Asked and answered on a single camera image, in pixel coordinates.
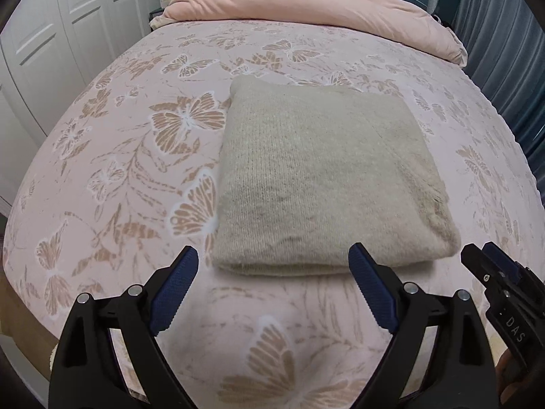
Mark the beige knit sweater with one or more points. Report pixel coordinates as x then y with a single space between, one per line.
319 170

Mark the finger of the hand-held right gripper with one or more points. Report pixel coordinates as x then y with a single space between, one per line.
502 264
477 264

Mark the pink butterfly print blanket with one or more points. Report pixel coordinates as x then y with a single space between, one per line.
127 179

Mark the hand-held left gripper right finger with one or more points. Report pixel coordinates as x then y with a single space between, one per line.
374 294

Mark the pink duvet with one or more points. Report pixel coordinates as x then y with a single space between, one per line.
298 4

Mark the grey-blue curtain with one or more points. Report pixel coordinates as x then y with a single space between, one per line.
502 51

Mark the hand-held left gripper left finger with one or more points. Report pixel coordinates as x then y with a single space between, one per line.
174 289

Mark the wooden bed frame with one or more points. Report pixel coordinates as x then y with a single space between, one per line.
21 328

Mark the white wardrobe doors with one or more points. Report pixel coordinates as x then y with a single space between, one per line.
64 30

